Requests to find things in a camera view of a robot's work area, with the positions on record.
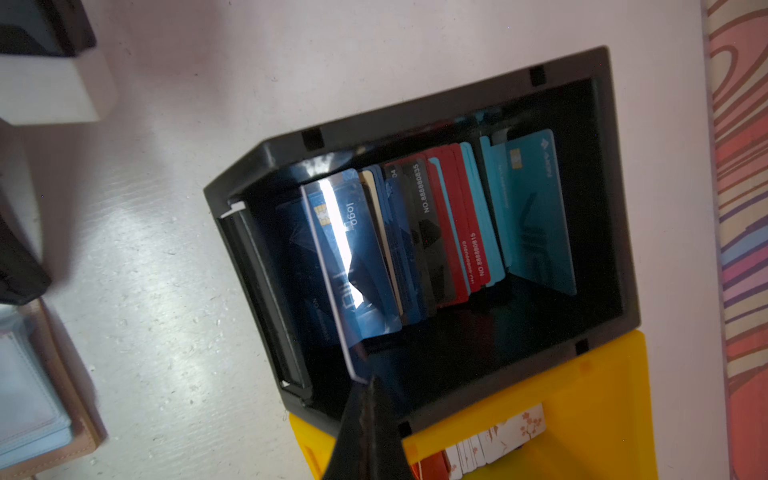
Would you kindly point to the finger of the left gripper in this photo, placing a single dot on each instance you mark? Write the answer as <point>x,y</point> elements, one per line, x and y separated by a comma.
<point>22,278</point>

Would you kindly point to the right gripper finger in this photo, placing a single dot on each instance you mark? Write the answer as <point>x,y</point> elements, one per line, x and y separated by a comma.
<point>368,446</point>

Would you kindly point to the tan leather card holder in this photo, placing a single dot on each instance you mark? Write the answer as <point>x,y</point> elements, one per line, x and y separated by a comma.
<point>44,421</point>

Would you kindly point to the blue credit card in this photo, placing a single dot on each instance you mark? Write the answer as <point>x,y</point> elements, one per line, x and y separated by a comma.
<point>354,272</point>

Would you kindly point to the teal card in bin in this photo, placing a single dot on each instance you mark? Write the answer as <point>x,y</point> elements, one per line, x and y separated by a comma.
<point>528,206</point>

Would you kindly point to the black plastic bin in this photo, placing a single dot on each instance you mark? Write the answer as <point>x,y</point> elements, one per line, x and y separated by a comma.
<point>420,164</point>

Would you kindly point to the yellow plastic bin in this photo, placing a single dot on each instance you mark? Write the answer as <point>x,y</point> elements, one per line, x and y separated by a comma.
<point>472,405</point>

